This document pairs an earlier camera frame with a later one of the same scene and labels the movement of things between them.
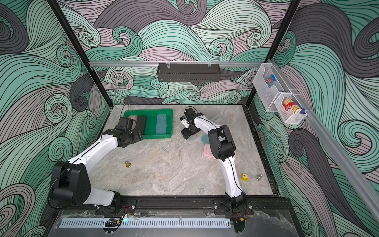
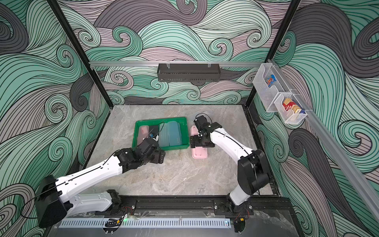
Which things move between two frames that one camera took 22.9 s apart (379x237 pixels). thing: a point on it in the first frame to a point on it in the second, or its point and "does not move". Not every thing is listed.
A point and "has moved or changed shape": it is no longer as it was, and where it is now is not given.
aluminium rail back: [236, 63] does not move
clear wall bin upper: [268, 83] does not move
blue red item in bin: [270, 81] does not move
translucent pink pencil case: [133, 117] to [143, 133]
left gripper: [137, 135] to [157, 155]
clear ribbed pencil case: [161, 124] to [164, 135]
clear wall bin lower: [289, 108] does not move
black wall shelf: [189, 72] does not move
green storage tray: [151, 118] to [171, 133]
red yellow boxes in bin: [288, 104] does not move
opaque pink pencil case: [207, 151] has moved or changed shape
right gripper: [188, 132] to [197, 141]
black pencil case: [141, 123] to [153, 130]
